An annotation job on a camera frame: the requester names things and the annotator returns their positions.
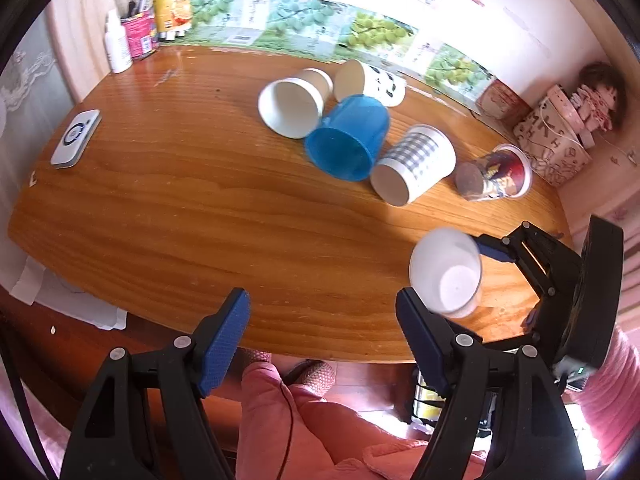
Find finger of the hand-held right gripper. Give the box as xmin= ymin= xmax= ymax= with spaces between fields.
xmin=474 ymin=221 xmax=583 ymax=298
xmin=475 ymin=307 xmax=546 ymax=356

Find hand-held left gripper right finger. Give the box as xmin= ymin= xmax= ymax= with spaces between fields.
xmin=395 ymin=287 xmax=586 ymax=480

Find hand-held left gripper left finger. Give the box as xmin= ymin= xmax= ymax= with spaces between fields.
xmin=60 ymin=287 xmax=251 ymax=480

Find small plain white cup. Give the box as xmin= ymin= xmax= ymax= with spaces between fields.
xmin=409 ymin=227 xmax=484 ymax=320

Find person's right forearm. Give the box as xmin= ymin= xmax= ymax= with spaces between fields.
xmin=570 ymin=324 xmax=640 ymax=467

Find red printed paper cup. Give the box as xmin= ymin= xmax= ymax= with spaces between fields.
xmin=454 ymin=143 xmax=534 ymax=202

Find grey checked paper cup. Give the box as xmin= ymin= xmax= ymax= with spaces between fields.
xmin=370 ymin=124 xmax=457 ymax=208

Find blue plastic cup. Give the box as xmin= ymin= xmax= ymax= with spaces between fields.
xmin=305 ymin=94 xmax=390 ymax=182

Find white cup with black print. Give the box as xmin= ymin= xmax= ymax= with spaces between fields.
xmin=333 ymin=59 xmax=407 ymax=108

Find white paper cup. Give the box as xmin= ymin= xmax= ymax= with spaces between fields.
xmin=257 ymin=68 xmax=334 ymax=140

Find yellow and black object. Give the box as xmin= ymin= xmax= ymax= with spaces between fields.
xmin=409 ymin=367 xmax=451 ymax=428

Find pink knitted slipper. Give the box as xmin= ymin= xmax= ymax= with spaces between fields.
xmin=282 ymin=359 xmax=337 ymax=397

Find pink printed gift bag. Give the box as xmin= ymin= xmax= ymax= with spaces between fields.
xmin=514 ymin=85 xmax=595 ymax=188

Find person's pink trouser legs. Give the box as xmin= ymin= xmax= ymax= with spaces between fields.
xmin=235 ymin=361 xmax=488 ymax=480

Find white paper sheet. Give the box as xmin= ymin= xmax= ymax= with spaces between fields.
xmin=9 ymin=255 xmax=129 ymax=332

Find dark haired doll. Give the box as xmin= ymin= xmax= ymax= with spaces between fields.
xmin=570 ymin=61 xmax=629 ymax=150

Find white remote control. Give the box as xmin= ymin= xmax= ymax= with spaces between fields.
xmin=50 ymin=109 xmax=102 ymax=170

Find white plastic bottle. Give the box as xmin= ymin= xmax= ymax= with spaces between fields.
xmin=104 ymin=10 xmax=134 ymax=74

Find white lace curtain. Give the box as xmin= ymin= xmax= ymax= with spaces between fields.
xmin=0 ymin=15 xmax=76 ymax=291

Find orange printed carton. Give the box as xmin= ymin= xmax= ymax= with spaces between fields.
xmin=170 ymin=0 xmax=195 ymax=37

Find orange bottle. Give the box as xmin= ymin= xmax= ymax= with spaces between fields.
xmin=153 ymin=0 xmax=174 ymax=42

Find black cable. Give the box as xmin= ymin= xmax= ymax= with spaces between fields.
xmin=276 ymin=377 xmax=302 ymax=480

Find grape printed wall sheet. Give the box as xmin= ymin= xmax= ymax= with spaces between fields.
xmin=172 ymin=0 xmax=496 ymax=95

